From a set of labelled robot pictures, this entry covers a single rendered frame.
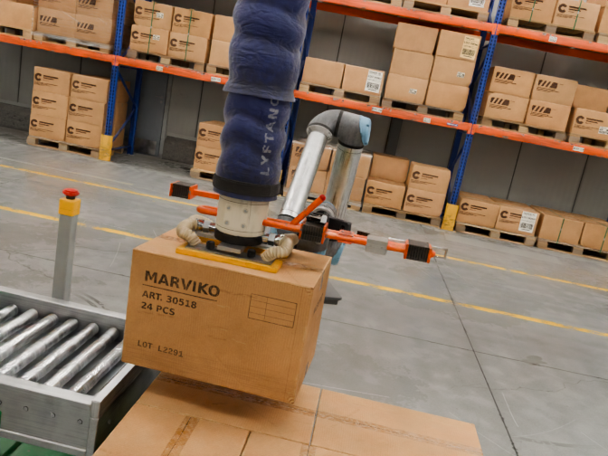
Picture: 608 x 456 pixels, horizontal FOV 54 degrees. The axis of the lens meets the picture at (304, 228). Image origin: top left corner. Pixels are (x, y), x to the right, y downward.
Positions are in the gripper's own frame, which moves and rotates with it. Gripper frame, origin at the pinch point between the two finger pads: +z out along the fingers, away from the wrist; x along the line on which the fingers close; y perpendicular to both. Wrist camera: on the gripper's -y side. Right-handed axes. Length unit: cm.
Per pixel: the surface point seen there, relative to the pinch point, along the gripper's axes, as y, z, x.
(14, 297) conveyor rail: 124, -29, -62
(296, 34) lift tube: 19, 6, 60
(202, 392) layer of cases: 31, 4, -66
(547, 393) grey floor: -158, -192, -120
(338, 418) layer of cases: -19, 0, -66
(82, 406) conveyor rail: 60, 36, -62
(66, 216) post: 113, -46, -27
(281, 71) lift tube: 21, 8, 49
